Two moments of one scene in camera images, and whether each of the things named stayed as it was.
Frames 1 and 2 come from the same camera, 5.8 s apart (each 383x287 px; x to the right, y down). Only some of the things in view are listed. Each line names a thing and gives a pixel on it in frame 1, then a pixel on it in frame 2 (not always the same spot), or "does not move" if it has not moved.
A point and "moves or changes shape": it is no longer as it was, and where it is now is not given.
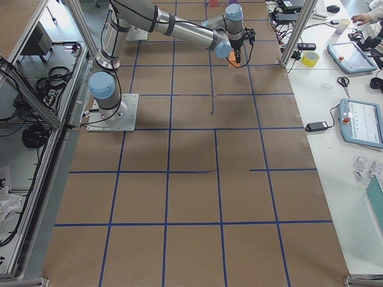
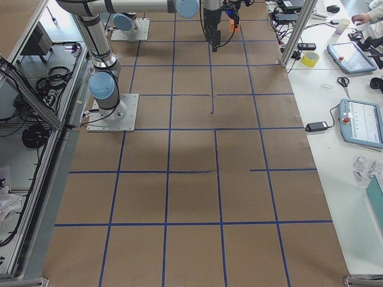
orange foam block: x=233 y=60 moves or changes shape
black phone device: x=306 y=46 does not move
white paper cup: x=342 y=26 does not move
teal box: x=374 y=191 does not move
